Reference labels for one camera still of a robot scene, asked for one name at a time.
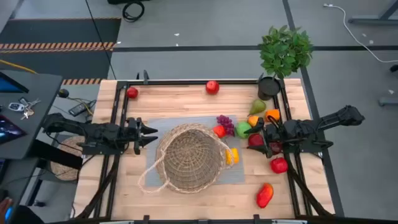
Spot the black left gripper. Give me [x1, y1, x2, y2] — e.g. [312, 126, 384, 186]
[123, 117, 159, 156]

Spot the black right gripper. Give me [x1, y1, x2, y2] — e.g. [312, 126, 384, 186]
[244, 116, 295, 158]

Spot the green apple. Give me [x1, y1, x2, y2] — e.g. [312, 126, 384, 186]
[234, 121, 252, 139]

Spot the orange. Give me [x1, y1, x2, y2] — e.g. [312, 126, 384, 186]
[264, 108, 281, 123]

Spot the green pear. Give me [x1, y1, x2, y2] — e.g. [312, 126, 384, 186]
[248, 98, 267, 116]

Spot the large lobed red fruit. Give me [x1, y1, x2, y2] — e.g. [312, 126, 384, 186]
[269, 157, 289, 174]

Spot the yellow bell pepper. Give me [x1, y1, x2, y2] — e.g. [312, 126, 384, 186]
[224, 147, 240, 166]

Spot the purple grape bunch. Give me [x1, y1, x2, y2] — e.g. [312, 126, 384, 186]
[216, 114, 236, 137]

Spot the red strawberry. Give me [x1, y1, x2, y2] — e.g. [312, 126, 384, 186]
[212, 124, 227, 139]

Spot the small round red fruit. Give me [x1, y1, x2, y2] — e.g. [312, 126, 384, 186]
[126, 86, 139, 100]

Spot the woven straw basket with handles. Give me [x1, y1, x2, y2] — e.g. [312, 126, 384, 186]
[137, 123, 239, 195]

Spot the red orange mango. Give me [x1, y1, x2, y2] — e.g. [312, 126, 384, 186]
[256, 182, 275, 209]

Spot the grey woven placemat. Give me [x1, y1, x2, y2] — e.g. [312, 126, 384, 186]
[145, 115, 246, 187]

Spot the black power strip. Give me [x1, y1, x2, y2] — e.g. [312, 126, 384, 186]
[68, 100, 97, 118]

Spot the round woven straw mat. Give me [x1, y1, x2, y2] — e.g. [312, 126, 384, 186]
[49, 135, 86, 182]

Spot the green potted plant black pot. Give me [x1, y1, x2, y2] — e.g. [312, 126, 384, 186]
[257, 24, 314, 101]

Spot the black side desk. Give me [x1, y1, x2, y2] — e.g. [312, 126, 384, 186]
[0, 70, 83, 224]

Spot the bunch of keys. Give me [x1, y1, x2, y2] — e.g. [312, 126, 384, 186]
[18, 96, 42, 121]

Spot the short grey desk foot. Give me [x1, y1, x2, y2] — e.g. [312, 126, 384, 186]
[378, 96, 398, 107]

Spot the black hazard striped floor mat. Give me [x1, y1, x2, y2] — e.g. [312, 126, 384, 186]
[0, 17, 122, 85]

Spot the black box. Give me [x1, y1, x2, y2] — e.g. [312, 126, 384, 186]
[107, 0, 150, 6]

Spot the tablet with dark picture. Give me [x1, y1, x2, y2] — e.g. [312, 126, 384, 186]
[0, 114, 27, 146]

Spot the tablet with blue screen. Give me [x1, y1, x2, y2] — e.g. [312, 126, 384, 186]
[0, 72, 29, 94]

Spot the person's hand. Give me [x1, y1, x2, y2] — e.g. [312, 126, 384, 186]
[0, 197, 13, 223]

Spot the black aluminium table frame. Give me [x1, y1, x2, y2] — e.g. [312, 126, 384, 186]
[74, 70, 335, 224]

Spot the thin black floor cable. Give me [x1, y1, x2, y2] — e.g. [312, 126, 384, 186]
[85, 0, 117, 80]

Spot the coiled black cable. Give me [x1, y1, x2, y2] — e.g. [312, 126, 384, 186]
[122, 1, 146, 23]

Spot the yellow cable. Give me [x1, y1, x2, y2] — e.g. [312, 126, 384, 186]
[0, 58, 38, 75]

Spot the white floor cable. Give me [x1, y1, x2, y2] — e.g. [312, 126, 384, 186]
[323, 2, 398, 63]

